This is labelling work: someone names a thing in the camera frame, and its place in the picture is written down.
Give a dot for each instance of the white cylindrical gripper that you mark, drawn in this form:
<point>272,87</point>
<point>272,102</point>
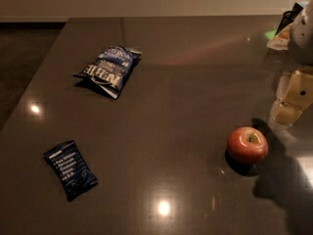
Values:
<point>303,38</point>

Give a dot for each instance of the blue kettle chip bag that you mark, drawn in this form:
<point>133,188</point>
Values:
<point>111,69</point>

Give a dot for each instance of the red apple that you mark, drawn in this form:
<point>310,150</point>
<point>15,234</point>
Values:
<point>247,146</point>

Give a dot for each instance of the black mesh pen holder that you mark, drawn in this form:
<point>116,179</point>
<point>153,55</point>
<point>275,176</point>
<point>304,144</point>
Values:
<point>289,16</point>

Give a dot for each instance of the dark blue snack bar wrapper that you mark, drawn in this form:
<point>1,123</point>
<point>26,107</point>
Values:
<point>69,165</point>

